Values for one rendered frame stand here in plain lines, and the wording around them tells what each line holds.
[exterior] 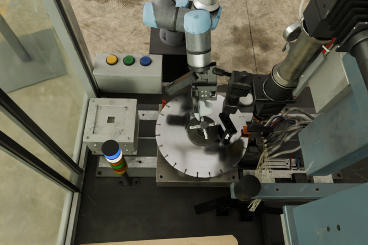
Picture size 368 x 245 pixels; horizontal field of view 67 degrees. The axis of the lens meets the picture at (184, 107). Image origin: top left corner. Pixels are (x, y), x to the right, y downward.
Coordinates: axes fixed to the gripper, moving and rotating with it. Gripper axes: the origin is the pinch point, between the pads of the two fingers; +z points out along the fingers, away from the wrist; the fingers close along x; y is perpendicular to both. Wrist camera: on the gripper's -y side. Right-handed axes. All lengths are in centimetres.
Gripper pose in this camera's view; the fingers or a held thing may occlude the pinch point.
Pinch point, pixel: (196, 116)
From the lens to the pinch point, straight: 97.1
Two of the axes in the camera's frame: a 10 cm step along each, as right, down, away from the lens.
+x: 1.2, -5.3, 8.4
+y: 9.9, -0.1, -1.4
